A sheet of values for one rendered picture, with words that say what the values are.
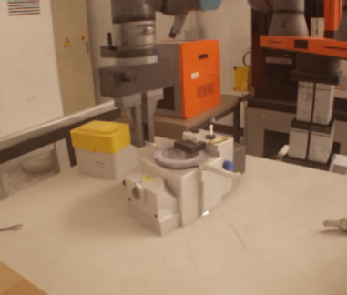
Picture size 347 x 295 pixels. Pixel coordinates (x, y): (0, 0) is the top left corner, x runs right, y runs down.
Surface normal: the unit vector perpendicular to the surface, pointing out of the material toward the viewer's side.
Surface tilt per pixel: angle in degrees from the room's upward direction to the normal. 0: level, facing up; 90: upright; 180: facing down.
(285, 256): 0
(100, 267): 0
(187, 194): 90
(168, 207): 90
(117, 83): 90
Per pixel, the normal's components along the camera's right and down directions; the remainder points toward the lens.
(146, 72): 0.68, 0.24
